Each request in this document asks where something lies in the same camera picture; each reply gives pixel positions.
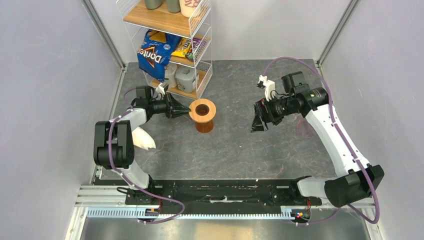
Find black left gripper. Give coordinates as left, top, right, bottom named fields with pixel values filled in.
left=148, top=92, right=191, bottom=119

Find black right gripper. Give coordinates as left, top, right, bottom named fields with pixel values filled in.
left=249, top=93, right=300, bottom=133

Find wooden ring dripper stand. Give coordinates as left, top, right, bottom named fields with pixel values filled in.
left=189, top=98, right=217, bottom=124

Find amber glass carafe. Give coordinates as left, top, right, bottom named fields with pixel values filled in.
left=195, top=120, right=214, bottom=133

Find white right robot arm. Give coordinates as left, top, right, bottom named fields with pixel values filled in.
left=251, top=71, right=385, bottom=208

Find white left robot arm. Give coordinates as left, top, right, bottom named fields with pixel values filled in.
left=93, top=85, right=191, bottom=205

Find white paper coffee filters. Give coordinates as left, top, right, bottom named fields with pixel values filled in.
left=143, top=129, right=156, bottom=151

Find white paper roll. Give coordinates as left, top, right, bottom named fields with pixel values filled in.
left=164, top=62, right=178, bottom=88

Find grey jug on shelf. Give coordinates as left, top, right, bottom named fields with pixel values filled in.
left=174, top=66, right=199, bottom=94

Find blue Doritos chip bag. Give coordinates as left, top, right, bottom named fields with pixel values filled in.
left=137, top=29, right=182, bottom=83

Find yellow snack bag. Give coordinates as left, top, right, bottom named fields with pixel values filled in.
left=171, top=37, right=202, bottom=62

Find cream cup on shelf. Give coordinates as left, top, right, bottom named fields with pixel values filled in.
left=179, top=0, right=202, bottom=18

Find green can on shelf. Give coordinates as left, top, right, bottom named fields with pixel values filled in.
left=144, top=0, right=163, bottom=10

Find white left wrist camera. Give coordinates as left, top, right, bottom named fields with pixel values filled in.
left=155, top=82, right=169, bottom=95

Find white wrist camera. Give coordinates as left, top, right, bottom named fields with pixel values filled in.
left=256, top=75, right=275, bottom=101
left=155, top=82, right=169, bottom=95

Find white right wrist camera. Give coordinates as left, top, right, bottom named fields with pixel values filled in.
left=256, top=75, right=275, bottom=101

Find white wire shelf rack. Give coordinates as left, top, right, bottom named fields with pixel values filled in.
left=115, top=0, right=213, bottom=99

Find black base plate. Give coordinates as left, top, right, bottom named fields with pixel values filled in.
left=94, top=179, right=334, bottom=225

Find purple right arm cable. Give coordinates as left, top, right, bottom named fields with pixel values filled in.
left=262, top=56, right=381, bottom=227

